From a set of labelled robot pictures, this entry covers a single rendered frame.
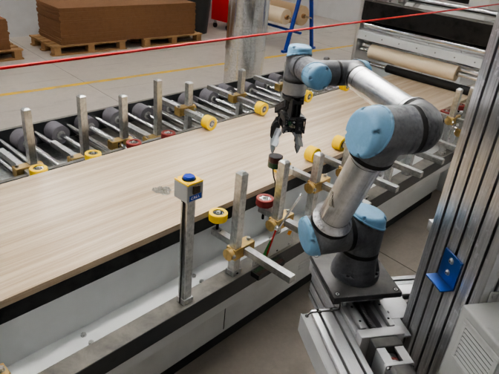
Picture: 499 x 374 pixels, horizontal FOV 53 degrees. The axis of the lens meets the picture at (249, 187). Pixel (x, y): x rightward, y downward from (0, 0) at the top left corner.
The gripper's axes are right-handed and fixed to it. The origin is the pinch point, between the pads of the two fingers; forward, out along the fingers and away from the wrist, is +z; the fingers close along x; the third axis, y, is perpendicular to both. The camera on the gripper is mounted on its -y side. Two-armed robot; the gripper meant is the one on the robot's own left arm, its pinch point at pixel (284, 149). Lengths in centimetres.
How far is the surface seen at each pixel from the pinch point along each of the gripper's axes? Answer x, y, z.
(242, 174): -10.9, -11.2, 15.2
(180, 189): -34.9, 3.5, 12.5
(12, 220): -95, -29, 42
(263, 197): 7, -38, 41
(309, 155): 39, -73, 37
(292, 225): 16, -23, 46
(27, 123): -96, -85, 24
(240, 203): -10.5, -11.1, 27.4
